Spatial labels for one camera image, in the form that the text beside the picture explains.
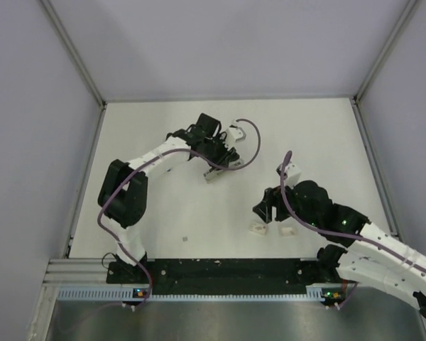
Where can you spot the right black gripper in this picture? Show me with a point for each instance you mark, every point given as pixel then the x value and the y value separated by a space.
pixel 264 209

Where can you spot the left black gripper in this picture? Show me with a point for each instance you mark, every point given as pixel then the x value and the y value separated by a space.
pixel 226 154

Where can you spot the grey black stapler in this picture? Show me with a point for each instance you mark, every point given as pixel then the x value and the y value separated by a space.
pixel 214 173

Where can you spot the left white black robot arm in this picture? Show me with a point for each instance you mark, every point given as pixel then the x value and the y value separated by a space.
pixel 124 192

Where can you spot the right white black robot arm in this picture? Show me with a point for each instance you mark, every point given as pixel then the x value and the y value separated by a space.
pixel 359 250

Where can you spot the staple box with red dot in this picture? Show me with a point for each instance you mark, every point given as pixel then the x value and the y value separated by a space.
pixel 258 228

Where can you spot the small white staple box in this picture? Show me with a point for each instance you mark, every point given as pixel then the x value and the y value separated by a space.
pixel 287 231

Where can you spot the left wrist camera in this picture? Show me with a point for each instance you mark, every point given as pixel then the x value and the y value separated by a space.
pixel 234 134

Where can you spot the grey slotted cable duct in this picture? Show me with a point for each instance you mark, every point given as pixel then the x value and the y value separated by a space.
pixel 130 294

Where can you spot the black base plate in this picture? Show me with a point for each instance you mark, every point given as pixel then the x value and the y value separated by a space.
pixel 220 277

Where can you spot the aluminium frame rail front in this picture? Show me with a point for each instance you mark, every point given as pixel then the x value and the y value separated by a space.
pixel 76 272

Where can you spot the left aluminium corner post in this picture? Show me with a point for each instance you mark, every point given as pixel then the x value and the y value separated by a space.
pixel 71 50

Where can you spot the aluminium corner post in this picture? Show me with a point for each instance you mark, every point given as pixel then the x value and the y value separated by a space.
pixel 394 36
pixel 71 50

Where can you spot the right aluminium corner post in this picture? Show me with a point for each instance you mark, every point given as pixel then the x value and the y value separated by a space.
pixel 394 36

